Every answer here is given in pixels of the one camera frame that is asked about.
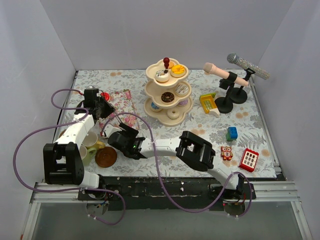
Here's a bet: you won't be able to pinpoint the red glazed donut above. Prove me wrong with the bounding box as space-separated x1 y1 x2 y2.
100 92 111 101

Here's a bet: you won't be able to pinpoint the floral serving tray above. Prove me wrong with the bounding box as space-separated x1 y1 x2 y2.
94 89 140 133

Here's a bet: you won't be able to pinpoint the blue glazed donut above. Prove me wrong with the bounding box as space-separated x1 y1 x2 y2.
150 102 162 112

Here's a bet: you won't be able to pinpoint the chocolate sprinkled donut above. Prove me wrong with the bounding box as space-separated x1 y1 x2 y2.
160 91 175 104

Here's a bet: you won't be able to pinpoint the cream three-tier dessert stand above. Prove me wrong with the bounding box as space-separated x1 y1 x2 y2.
143 57 193 127

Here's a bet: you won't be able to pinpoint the purple sprinkled donut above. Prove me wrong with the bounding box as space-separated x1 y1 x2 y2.
178 99 189 107

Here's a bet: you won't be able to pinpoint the white donut with chocolate square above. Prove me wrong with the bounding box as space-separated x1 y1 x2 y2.
154 69 170 83

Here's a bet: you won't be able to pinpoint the white donut chocolate stripes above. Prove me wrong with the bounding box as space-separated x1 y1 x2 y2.
174 83 190 97

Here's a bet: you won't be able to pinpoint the orange round biscuit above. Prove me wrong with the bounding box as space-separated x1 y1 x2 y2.
168 61 175 69

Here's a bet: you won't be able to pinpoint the yellow glazed donut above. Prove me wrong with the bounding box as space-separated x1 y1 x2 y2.
170 64 186 78

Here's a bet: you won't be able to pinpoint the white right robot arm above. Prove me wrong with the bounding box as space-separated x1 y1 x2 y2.
100 123 245 199

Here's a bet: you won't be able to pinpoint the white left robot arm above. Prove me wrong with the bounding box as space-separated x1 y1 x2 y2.
43 88 115 200

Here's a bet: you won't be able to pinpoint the floral tablecloth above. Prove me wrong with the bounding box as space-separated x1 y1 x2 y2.
56 70 276 189

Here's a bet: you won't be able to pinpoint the brown wooden coaster near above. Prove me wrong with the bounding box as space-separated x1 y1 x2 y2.
95 146 118 168

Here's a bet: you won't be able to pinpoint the yellow cup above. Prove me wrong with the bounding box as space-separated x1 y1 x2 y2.
82 131 106 150

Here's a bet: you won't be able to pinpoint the green cup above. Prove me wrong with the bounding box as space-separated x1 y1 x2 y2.
79 145 97 166

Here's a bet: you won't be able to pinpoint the yellow toy window block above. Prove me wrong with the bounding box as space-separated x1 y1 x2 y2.
199 92 221 118

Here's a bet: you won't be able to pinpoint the red owl toy figure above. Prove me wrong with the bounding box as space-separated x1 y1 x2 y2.
220 146 233 161

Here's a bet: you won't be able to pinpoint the green toy brick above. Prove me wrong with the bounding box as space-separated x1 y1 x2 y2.
225 133 236 142

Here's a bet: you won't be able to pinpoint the black microphone stand front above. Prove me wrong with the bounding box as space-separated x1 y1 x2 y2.
214 79 235 114

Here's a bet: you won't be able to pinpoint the black microphone stand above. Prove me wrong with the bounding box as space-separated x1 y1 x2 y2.
214 79 235 114
230 68 255 104

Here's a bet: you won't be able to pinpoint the blue toy brick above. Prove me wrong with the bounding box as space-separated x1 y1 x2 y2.
227 126 238 139

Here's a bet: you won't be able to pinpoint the pink microphone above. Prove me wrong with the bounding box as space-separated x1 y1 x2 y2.
203 62 249 87

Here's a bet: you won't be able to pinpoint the black microphone stand rear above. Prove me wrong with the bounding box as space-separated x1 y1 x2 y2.
230 68 255 104

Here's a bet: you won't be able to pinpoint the red toy window block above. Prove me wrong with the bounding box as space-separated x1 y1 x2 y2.
238 148 259 173

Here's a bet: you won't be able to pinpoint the silver glitter microphone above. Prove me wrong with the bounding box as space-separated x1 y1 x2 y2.
227 53 270 80

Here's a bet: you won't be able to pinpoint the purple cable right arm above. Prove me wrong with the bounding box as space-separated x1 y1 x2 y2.
99 112 254 219

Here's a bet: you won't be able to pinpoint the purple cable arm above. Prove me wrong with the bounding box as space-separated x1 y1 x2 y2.
12 88 127 226
99 112 254 219

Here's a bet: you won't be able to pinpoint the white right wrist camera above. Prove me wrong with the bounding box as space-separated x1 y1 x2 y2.
100 124 122 139

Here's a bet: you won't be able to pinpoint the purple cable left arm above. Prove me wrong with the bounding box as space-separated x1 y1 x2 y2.
12 88 127 226

